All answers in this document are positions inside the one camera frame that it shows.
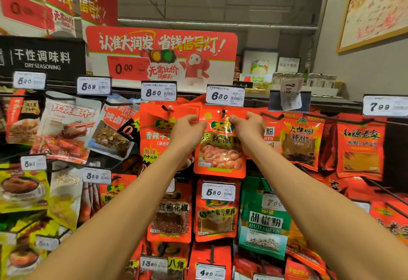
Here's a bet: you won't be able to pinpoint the person's right hand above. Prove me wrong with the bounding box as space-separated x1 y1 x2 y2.
229 111 266 158

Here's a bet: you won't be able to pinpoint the person's left hand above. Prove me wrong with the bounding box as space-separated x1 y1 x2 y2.
168 114 209 158

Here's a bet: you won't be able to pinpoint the red barbecue dip seasoning packet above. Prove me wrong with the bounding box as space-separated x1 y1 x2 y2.
194 106 247 178

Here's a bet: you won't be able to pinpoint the person's right forearm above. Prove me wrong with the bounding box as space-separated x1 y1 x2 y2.
250 144 408 280

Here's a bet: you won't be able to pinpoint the person's left forearm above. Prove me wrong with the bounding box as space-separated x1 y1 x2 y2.
28 144 192 280

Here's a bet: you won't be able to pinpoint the distant shelf goods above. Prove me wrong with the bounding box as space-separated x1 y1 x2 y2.
271 71 339 96

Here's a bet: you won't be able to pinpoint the hanging display of seasoning packets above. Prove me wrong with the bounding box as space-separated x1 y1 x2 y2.
13 69 408 280

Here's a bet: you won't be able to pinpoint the white picture poster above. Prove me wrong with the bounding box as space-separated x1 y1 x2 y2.
241 49 279 86

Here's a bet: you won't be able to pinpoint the small white sign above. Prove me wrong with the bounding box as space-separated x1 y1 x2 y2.
278 57 300 74

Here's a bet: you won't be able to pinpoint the clear packet with red label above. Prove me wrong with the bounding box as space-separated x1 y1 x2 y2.
86 98 138 161

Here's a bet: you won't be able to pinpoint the green white-label packet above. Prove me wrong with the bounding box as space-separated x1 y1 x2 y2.
239 178 292 260

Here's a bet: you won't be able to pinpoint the red white promotion sign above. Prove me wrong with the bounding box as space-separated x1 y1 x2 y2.
86 26 238 93

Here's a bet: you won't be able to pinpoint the rows of hanging red packets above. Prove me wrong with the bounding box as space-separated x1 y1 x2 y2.
96 101 408 280

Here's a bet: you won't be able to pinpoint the white red-print sauce packet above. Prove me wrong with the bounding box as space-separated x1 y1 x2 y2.
31 98 102 164

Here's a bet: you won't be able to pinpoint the pale white packet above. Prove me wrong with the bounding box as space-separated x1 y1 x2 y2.
48 165 85 229

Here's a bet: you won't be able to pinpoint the red packet with dish picture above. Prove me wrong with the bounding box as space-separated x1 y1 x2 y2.
6 92 42 145

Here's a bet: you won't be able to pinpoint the black category sign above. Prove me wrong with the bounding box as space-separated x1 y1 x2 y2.
0 36 87 80

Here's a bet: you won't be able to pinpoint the yellow green packet bowl picture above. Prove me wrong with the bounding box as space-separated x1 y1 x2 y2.
0 170 50 214

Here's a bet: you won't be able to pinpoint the assorted green brown packets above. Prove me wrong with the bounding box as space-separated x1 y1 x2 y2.
0 213 77 280

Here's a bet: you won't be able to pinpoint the metal ceiling rail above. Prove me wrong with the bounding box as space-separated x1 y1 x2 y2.
118 18 317 32

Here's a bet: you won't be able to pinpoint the framed wall poster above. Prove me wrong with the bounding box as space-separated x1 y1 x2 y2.
337 0 408 54

